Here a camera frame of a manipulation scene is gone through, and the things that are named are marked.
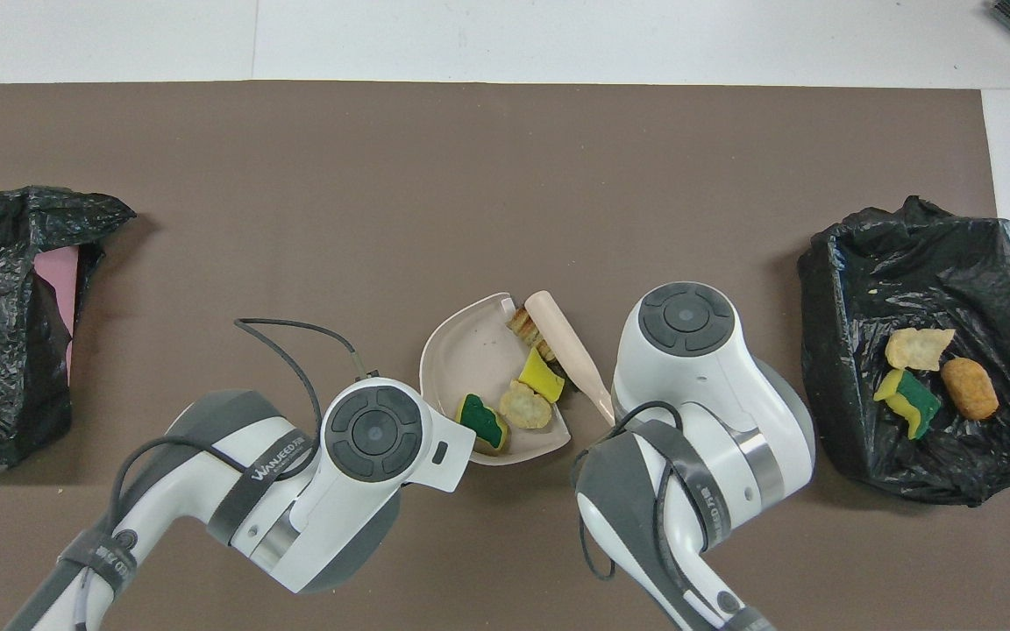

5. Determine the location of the beige plastic dustpan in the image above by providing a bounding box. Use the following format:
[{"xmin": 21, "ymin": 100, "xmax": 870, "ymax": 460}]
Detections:
[{"xmin": 419, "ymin": 292, "xmax": 573, "ymax": 467}]

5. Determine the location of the plain yellow sponge wedge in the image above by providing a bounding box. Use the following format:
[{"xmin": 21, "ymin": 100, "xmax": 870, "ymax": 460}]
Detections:
[{"xmin": 518, "ymin": 348, "xmax": 565, "ymax": 404}]

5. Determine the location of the beige handled hand brush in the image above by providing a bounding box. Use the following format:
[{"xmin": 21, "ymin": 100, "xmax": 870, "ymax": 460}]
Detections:
[{"xmin": 524, "ymin": 290, "xmax": 615, "ymax": 428}]

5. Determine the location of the cream foam chunk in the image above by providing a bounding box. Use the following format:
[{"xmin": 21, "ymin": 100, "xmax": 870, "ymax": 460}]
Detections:
[
  {"xmin": 886, "ymin": 327, "xmax": 956, "ymax": 372},
  {"xmin": 498, "ymin": 381, "xmax": 553, "ymax": 430}
]

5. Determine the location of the curved yellow green sponge piece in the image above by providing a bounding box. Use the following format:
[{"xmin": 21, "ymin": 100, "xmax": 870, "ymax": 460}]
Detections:
[{"xmin": 873, "ymin": 368, "xmax": 942, "ymax": 441}]

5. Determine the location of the tan cork-like lump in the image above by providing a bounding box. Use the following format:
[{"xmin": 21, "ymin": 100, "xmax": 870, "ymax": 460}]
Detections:
[{"xmin": 941, "ymin": 357, "xmax": 999, "ymax": 422}]

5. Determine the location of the black bag lined bin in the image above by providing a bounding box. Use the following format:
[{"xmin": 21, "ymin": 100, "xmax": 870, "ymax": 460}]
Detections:
[{"xmin": 797, "ymin": 195, "xmax": 1010, "ymax": 507}]

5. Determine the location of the pink plastic bin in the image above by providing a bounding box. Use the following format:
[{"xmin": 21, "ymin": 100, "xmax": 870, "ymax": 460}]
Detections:
[{"xmin": 34, "ymin": 245, "xmax": 82, "ymax": 386}]

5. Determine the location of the brown paper table mat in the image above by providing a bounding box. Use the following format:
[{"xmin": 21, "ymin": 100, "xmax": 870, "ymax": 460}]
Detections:
[{"xmin": 0, "ymin": 81, "xmax": 1010, "ymax": 631}]

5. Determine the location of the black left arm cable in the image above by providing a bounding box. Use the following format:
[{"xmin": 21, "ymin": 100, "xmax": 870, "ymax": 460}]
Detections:
[{"xmin": 106, "ymin": 317, "xmax": 381, "ymax": 562}]

